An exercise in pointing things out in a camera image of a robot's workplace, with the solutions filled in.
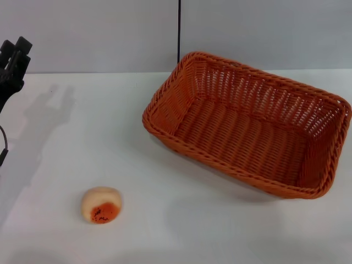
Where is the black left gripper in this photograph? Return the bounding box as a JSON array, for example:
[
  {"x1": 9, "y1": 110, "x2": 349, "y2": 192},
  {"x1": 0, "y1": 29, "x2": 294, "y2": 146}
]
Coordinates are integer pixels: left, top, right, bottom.
[{"x1": 0, "y1": 36, "x2": 33, "y2": 112}]

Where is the orange woven rectangular basket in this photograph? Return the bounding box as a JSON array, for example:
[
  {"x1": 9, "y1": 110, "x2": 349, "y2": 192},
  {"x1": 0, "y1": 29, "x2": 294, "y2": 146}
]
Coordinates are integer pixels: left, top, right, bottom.
[{"x1": 141, "y1": 51, "x2": 352, "y2": 201}]

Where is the round bun with orange patch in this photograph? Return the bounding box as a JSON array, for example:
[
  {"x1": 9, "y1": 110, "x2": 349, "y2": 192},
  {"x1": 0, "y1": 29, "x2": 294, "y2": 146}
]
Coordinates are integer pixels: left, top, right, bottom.
[{"x1": 80, "y1": 186, "x2": 123, "y2": 225}]

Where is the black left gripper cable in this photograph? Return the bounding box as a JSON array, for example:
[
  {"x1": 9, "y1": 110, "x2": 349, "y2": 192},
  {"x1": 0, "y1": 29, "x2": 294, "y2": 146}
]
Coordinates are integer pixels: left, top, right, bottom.
[{"x1": 0, "y1": 125, "x2": 9, "y2": 168}]

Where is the thin black wall joint strip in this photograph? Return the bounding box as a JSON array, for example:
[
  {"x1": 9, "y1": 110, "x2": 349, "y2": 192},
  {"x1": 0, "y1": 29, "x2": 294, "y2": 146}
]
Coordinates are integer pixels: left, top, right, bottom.
[{"x1": 177, "y1": 0, "x2": 182, "y2": 60}]

